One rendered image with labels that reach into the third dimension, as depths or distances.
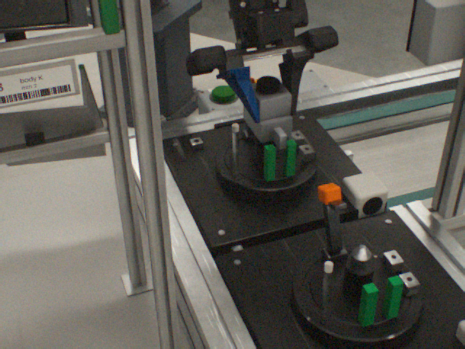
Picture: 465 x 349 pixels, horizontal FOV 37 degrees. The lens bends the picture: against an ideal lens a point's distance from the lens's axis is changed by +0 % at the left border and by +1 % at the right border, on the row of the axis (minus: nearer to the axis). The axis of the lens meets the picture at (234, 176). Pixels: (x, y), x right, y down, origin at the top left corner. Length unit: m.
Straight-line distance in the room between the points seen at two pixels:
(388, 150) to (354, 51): 2.30
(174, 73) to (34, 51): 0.69
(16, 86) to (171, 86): 0.69
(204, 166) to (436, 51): 0.35
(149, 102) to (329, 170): 0.43
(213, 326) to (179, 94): 0.57
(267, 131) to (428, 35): 0.23
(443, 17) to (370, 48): 2.64
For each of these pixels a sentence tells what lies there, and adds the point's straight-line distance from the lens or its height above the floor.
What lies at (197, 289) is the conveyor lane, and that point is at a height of 0.96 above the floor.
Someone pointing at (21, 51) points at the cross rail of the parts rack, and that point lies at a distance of 0.53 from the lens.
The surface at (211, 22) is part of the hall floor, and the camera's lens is 3.63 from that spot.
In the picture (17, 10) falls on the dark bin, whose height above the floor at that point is 1.32.
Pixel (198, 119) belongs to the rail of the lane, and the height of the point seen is 0.96.
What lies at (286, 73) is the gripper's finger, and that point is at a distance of 0.88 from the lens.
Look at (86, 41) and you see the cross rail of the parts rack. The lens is 0.53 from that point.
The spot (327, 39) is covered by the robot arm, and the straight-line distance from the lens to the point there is 0.87.
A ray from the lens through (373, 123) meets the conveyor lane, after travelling 1.11.
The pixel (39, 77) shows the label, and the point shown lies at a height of 1.29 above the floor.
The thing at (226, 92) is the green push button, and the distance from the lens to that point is 1.11.
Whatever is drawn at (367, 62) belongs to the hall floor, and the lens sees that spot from 3.29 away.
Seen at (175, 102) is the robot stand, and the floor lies 0.90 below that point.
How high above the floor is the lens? 1.54
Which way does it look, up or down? 38 degrees down
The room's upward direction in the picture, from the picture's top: 1 degrees counter-clockwise
